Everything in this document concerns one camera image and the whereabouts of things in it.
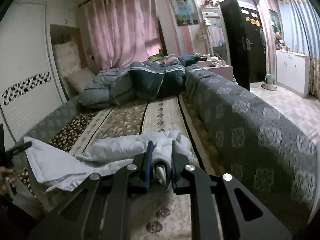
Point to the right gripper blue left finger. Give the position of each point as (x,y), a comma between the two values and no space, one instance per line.
(100,207)

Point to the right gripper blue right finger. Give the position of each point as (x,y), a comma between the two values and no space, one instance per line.
(221,207)

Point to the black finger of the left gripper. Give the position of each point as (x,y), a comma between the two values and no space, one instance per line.
(7,156)

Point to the light grey puffer jacket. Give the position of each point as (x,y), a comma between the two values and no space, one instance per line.
(57,169)

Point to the colourful clothes pile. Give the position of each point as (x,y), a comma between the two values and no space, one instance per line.
(185,60)

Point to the person's left hand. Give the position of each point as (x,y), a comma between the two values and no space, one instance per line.
(8,179)

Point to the dark grey patterned blanket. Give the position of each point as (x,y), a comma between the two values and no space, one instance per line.
(255,143)

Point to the white sliding wardrobe door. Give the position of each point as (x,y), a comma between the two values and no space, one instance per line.
(30,85)

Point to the cream pillow by wardrobe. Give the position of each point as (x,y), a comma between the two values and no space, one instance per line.
(73,77)

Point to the blue-grey folded puffer coat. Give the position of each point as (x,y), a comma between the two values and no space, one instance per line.
(109,87)

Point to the dark navy striped jacket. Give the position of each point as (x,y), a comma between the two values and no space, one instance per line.
(153,81)

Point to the small green bin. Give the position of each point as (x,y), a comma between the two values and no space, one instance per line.
(269,79)

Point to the pink bedside table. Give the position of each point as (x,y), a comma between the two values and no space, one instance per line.
(225,71)

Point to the white low cabinet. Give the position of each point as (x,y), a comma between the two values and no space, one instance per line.
(293,71)

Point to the pink curtain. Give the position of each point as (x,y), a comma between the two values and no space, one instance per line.
(122,31)

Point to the black room door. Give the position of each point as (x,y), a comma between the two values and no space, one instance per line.
(246,41)

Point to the blue striped curtain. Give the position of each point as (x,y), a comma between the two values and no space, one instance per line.
(300,23)

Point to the framed wall portrait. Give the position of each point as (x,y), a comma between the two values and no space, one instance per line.
(185,12)

